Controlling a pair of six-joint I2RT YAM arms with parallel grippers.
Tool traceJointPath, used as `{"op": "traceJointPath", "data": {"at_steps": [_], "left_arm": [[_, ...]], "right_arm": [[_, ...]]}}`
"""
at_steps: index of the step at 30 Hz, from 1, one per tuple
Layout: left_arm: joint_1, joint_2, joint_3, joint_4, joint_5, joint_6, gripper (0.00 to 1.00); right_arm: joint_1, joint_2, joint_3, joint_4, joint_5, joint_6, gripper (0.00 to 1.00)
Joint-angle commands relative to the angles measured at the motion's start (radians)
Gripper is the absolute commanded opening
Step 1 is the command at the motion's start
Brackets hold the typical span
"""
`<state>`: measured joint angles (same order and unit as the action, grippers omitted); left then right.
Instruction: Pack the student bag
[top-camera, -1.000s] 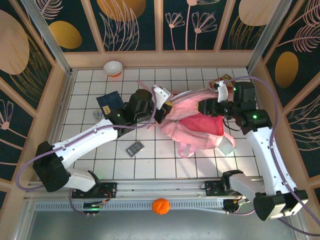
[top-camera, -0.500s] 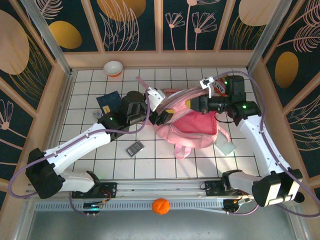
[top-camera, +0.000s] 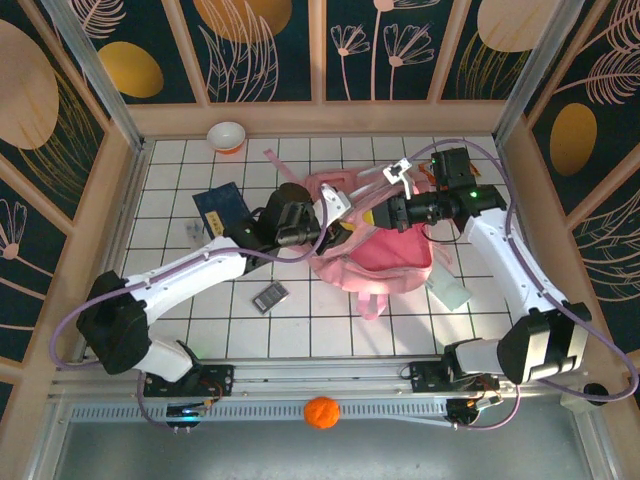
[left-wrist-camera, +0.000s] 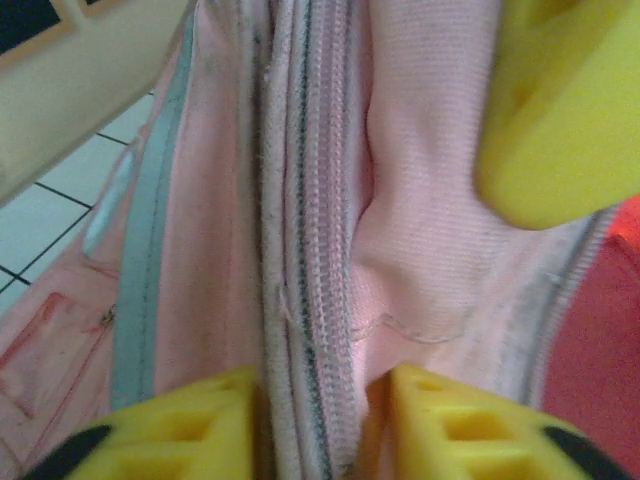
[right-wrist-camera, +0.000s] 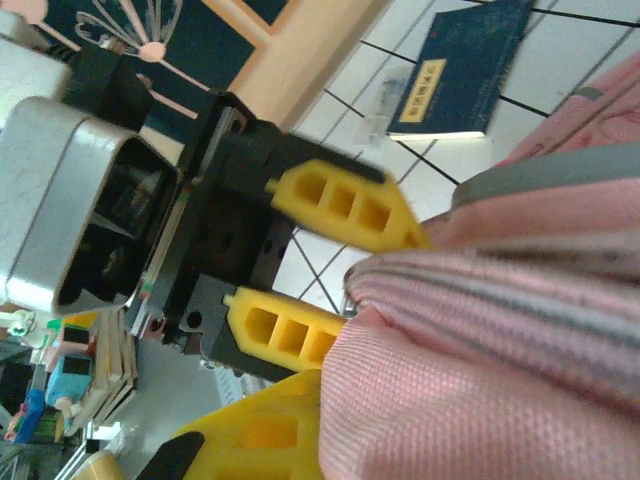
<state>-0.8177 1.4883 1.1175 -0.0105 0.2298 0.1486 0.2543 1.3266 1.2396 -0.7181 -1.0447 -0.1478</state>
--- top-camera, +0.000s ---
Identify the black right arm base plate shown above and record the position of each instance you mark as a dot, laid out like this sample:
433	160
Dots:
425	377

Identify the grey box with black knob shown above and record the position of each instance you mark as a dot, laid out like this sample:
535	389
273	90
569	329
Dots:
595	395

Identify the aluminium frame post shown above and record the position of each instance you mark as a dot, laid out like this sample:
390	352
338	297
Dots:
100	85
535	75

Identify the pink student backpack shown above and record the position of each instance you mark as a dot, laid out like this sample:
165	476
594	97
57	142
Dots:
390	255

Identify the orange ball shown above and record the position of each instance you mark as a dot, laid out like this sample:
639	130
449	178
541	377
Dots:
322	412

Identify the aluminium mounting rail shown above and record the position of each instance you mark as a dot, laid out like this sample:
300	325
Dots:
320	375

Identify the orange red snack packet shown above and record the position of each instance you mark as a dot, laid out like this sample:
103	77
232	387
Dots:
427	173

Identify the dark blue notebook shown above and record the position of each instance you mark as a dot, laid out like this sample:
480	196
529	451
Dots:
222	200

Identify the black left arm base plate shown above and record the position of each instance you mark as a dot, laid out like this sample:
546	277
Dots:
220	380

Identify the small clear plastic item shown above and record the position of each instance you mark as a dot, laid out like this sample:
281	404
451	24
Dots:
195	230

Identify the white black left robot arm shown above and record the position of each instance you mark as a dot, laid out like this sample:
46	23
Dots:
170	292

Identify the white orange bowl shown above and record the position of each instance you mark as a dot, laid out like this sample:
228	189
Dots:
226	135

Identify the translucent plastic pencil case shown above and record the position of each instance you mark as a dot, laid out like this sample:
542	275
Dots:
450	292

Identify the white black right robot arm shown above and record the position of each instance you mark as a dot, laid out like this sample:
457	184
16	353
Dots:
495	270

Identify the small black controller board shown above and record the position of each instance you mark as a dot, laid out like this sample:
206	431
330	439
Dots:
185	412
465	410

